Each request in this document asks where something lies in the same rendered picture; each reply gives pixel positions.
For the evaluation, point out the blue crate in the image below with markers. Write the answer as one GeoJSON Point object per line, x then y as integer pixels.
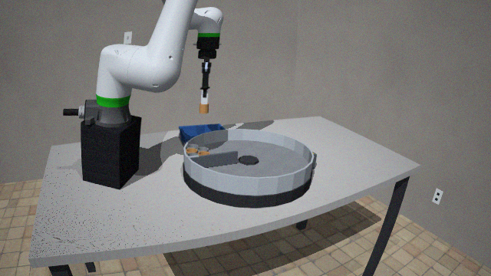
{"type": "Point", "coordinates": [188, 132]}

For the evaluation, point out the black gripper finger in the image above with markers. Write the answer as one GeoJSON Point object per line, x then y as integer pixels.
{"type": "Point", "coordinates": [204, 95]}

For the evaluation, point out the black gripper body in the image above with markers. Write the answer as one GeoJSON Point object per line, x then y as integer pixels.
{"type": "Point", "coordinates": [206, 55]}

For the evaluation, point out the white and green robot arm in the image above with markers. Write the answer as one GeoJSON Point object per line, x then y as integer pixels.
{"type": "Point", "coordinates": [154, 68]}

